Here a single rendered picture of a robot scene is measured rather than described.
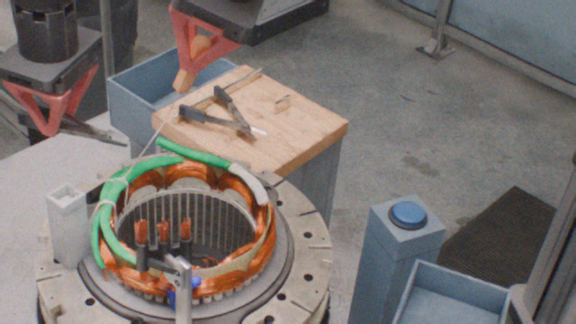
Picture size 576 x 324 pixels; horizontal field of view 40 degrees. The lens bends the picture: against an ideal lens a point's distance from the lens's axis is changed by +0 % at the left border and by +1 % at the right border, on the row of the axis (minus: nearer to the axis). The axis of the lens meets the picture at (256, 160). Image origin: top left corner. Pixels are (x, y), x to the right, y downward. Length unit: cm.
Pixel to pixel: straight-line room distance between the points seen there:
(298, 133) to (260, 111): 7
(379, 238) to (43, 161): 70
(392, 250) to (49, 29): 50
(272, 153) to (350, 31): 249
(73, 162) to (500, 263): 145
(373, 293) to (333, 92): 206
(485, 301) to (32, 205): 79
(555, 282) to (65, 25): 65
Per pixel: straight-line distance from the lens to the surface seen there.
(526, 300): 112
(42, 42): 78
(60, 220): 80
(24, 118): 87
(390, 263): 102
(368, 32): 352
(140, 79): 122
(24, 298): 126
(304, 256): 86
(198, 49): 70
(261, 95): 114
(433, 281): 94
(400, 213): 101
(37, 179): 145
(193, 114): 106
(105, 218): 82
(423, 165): 281
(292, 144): 106
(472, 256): 250
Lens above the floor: 171
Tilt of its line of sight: 39 degrees down
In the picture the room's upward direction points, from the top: 4 degrees clockwise
